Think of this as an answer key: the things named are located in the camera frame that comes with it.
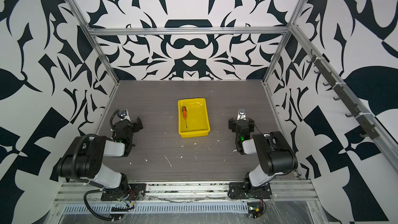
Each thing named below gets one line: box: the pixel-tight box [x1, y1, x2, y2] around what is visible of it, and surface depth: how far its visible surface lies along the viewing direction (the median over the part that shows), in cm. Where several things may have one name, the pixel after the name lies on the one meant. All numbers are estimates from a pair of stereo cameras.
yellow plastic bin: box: [177, 97, 211, 138], surface depth 99 cm
